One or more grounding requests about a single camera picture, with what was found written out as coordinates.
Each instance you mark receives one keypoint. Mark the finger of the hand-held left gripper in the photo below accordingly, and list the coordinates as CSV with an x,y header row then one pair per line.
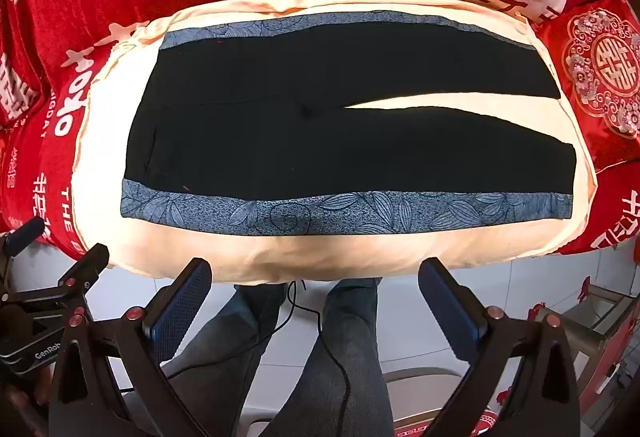
x,y
87,267
25,235

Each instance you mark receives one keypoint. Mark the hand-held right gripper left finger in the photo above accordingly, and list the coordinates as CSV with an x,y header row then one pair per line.
x,y
184,304

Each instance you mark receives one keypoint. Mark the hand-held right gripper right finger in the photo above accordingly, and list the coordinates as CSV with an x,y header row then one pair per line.
x,y
450,312

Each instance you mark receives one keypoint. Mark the black pants with blue stripes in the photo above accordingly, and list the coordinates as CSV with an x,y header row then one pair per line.
x,y
300,142

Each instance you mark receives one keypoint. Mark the person's left hand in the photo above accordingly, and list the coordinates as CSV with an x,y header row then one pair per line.
x,y
30,397

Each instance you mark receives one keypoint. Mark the person's left leg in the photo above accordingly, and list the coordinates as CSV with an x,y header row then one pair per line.
x,y
225,357

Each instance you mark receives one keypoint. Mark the person's leg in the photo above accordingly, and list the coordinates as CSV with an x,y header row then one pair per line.
x,y
225,357
350,317

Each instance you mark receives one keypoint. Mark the person's right leg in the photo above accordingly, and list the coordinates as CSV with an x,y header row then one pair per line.
x,y
350,317

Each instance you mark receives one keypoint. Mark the person's legs in jeans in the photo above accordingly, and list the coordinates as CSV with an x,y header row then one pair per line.
x,y
344,374

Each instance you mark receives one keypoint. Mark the cream cushion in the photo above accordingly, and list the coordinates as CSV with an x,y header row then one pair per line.
x,y
300,262

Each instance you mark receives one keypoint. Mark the red embroidered cushion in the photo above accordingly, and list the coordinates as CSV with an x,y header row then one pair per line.
x,y
565,32

